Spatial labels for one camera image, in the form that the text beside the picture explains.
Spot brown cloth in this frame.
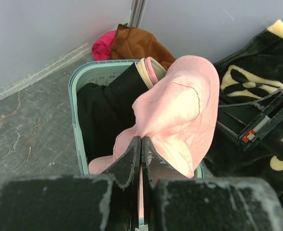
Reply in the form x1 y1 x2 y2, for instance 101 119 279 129
110 24 176 70

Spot red cloth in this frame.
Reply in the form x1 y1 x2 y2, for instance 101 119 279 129
91 30 116 61

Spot teal plastic basket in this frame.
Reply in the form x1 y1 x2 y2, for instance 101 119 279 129
68 59 205 228

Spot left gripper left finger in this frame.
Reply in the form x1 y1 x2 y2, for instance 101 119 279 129
100 136 142 229

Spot black cloth in basket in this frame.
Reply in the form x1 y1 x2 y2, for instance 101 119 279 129
77 63 148 162

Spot black floral blanket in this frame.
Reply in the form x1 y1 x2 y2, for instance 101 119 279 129
204 20 283 207

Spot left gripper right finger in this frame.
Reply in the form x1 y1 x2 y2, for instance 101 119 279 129
141 137 186 229

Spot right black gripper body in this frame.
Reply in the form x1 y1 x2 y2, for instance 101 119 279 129
236 91 283 152

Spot beige pink stacked hats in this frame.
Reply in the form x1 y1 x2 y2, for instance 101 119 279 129
135 57 167 89

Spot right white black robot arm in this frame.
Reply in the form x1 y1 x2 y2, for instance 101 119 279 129
217 90 283 161

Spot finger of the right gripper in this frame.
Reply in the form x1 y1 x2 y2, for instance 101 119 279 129
217 90 283 144

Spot right aluminium corner post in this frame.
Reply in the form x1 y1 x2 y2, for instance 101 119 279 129
127 0 147 27

